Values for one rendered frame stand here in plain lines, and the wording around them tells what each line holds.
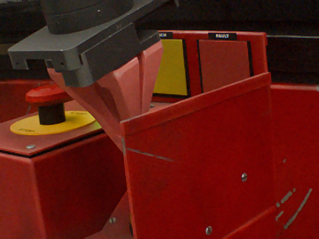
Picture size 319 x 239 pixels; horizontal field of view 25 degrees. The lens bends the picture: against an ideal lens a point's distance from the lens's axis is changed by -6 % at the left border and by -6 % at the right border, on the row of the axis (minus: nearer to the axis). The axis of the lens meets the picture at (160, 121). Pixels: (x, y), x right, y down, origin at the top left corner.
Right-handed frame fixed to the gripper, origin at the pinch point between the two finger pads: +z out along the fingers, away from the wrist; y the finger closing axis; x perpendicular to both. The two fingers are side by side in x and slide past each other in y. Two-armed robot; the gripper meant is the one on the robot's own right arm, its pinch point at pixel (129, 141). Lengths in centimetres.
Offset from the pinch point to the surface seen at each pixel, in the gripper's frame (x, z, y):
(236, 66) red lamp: -1.9, -0.6, 10.6
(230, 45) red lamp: -1.5, -2.2, 11.0
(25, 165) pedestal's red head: 5.3, -0.4, -5.3
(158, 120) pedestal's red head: -4.7, -2.8, -1.4
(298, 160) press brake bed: 2.4, 15.4, 22.5
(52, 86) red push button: 9.5, -2.4, 2.4
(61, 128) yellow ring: 7.5, 0.0, 0.4
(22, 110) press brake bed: 39.0, 10.3, 18.2
